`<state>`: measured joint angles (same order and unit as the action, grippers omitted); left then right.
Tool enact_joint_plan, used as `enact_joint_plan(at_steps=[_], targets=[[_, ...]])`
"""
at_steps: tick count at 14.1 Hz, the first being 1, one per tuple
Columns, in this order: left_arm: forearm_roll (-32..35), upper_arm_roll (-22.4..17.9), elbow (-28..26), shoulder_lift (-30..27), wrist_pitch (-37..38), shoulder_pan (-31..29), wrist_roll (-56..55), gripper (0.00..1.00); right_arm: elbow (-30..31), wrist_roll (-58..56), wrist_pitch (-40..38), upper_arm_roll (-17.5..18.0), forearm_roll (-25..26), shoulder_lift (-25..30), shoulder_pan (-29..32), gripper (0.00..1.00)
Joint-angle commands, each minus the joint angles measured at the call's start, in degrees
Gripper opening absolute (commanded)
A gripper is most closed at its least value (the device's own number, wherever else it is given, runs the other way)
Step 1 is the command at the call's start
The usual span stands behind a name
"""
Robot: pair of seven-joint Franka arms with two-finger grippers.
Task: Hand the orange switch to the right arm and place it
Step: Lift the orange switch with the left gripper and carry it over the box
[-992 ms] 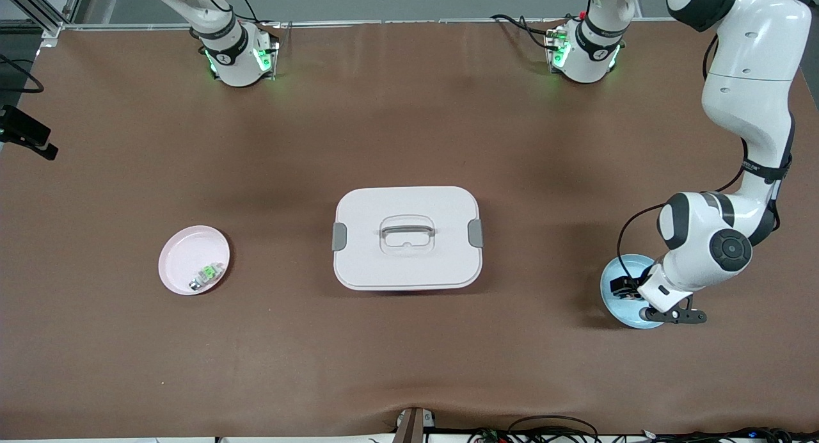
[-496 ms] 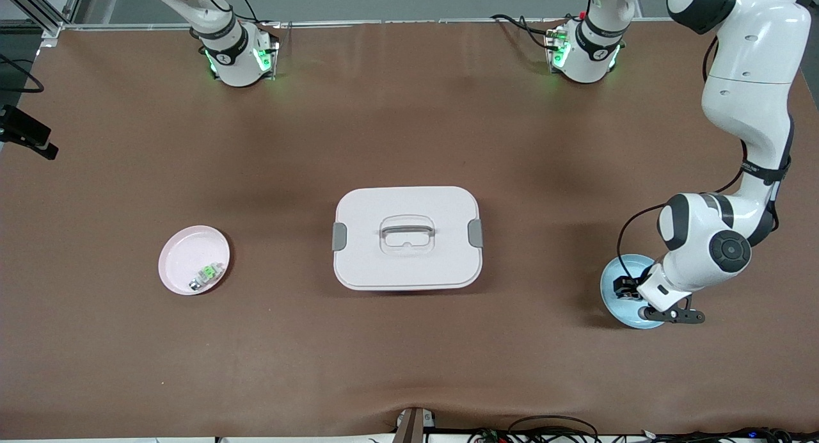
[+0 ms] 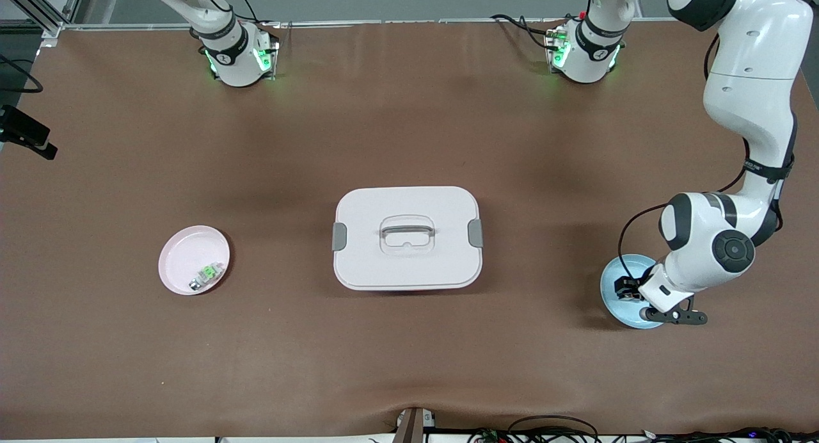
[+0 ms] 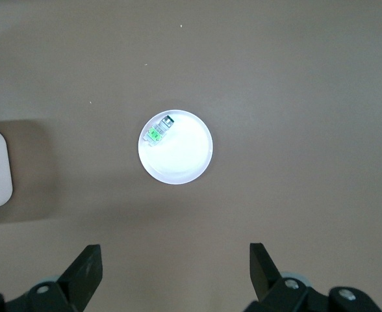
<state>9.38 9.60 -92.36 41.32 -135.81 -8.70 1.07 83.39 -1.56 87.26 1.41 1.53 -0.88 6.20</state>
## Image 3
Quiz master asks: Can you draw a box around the blue round plate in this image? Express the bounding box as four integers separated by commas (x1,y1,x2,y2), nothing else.
600,254,669,330

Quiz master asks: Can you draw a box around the pink round plate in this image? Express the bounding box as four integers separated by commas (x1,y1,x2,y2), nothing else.
158,225,231,296

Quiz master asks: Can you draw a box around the brown table mat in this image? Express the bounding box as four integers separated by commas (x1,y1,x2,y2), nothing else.
0,20,819,439

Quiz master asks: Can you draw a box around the white lidded storage box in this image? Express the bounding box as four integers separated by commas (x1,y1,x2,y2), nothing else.
331,186,484,292

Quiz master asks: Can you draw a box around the aluminium frame post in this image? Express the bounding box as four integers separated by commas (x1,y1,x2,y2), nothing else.
0,0,87,47

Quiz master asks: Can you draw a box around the looped black cable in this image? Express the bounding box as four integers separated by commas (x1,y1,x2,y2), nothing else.
509,415,600,443

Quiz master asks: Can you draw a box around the green clear switch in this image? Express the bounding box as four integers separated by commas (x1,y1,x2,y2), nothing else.
189,262,225,292

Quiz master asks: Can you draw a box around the grey box lid handle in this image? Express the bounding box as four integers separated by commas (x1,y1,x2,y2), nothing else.
380,218,436,238

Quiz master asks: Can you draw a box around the black right base cable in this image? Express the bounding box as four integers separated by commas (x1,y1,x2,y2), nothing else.
221,0,282,31

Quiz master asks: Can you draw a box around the black base cable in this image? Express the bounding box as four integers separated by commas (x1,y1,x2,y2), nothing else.
221,0,282,31
491,13,570,50

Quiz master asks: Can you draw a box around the brown camera mount post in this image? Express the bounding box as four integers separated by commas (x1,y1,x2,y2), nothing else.
394,407,436,443

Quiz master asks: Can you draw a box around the black left base cable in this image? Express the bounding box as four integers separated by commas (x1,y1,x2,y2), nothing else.
491,13,570,50

